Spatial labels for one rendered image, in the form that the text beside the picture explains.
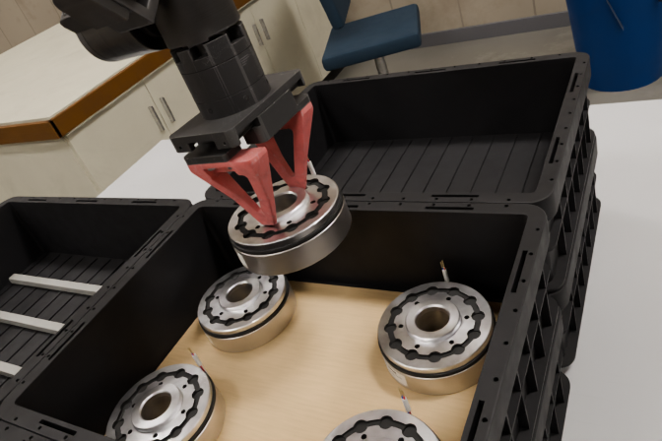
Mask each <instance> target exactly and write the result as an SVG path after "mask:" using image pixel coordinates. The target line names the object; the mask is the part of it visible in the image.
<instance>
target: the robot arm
mask: <svg viewBox="0 0 662 441"><path fill-rule="evenodd" d="M52 3H53V4H54V6H55V7H56V8H57V9H59V10H60V11H61V12H62V14H61V19H60V25H61V26H62V27H63V28H65V29H67V30H69V31H71V32H74V33H75V34H76V35H77V38H78V39H79V40H80V42H81V43H82V45H83V46H84V47H85V48H86V49H87V50H88V51H89V52H90V53H91V54H92V55H93V56H95V57H96V58H97V59H100V60H102V61H106V62H117V61H121V60H125V59H129V58H133V57H137V56H141V55H144V54H148V53H152V52H156V51H160V50H164V49H167V48H168V49H171V51H170V54H171V56H172V58H173V60H174V62H175V64H176V66H177V68H178V70H179V72H180V74H181V76H182V78H183V80H184V82H185V84H186V86H187V88H188V89H189V91H190V93H191V95H192V97H193V99H194V101H195V103H196V105H197V107H198V109H199V111H200V112H199V113H198V114H197V115H195V116H194V117H193V118H192V119H190V120H189V121H188V122H187V123H185V124H184V125H183V126H181V127H180V128H179V129H178V130H176V131H175V132H174V133H172V134H171V135H170V136H169V139H170V141H171V143H172V144H173V146H174V148H175V150H176V152H177V153H179V154H180V153H188V154H187V155H185V156H184V160H185V162H186V164H187V166H188V168H189V170H190V171H191V173H193V174H195V175H196V176H198V177H199V178H201V179H202V180H204V181H205V182H207V183H209V184H210V185H212V186H213V187H215V188H216V189H218V190H220V191H221V192H223V193H224V194H226V195H227V196H229V197H231V198H232V199H233V200H235V201H236V202H237V203H238V204H239V205H241V206H242V207H243V208H244V209H245V210H246V211H247V212H249V213H250V214H251V215H252V216H253V217H254V218H255V219H256V220H258V221H259V222H260V223H261V224H263V225H275V224H276V223H277V214H276V205H275V198H274V191H273V185H272V178H271V171H270V164H269V162H270V163H271V164H272V166H273V167H274V168H275V169H276V171H277V172H278V173H279V175H280V176H281V177H282V178H283V179H284V181H285V182H286V183H287V184H288V185H289V187H300V188H303V189H304V190H305V189H306V176H307V154H308V146H309V138H310V130H311V122H312V114H313V106H312V103H311V101H310V98H309V96H308V94H296V95H293V94H292V91H293V90H294V89H295V88H297V87H301V86H305V82H304V79H303V77H302V74H301V72H300V69H294V70H289V71H284V72H279V73H273V74H268V75H265V73H264V71H263V69H262V66H261V64H260V62H259V59H258V57H257V55H256V52H255V50H254V48H253V45H252V43H251V41H250V38H249V36H248V34H247V31H246V29H245V27H244V24H243V22H242V21H239V19H240V15H239V13H238V10H237V8H236V6H235V4H234V2H233V0H52ZM282 129H291V130H292V131H293V134H294V161H295V173H293V171H292V170H291V168H290V167H289V165H288V164H287V162H286V161H285V159H284V157H283V155H282V153H281V151H280V149H279V147H278V145H277V143H276V141H275V139H274V137H273V136H274V135H275V134H276V133H277V132H278V131H279V130H282ZM242 136H243V138H244V140H245V142H246V144H247V145H253V144H256V146H257V147H258V148H249V149H242V148H241V146H240V145H241V141H240V138H241V137H242ZM196 143H197V144H198V145H197V146H196V147H195V146H194V145H195V144H196ZM227 171H235V172H236V173H237V174H238V175H243V176H245V177H247V178H248V180H249V182H250V184H251V186H252V188H253V190H254V192H255V194H256V195H257V198H258V200H259V204H260V207H261V208H260V207H259V206H258V205H257V204H256V203H255V202H254V201H253V200H252V198H251V197H250V196H249V195H248V194H247V193H246V192H245V191H244V190H243V189H242V188H241V187H240V186H239V185H238V184H237V183H236V181H235V180H234V179H233V178H232V177H231V176H230V175H229V174H228V173H227Z"/></svg>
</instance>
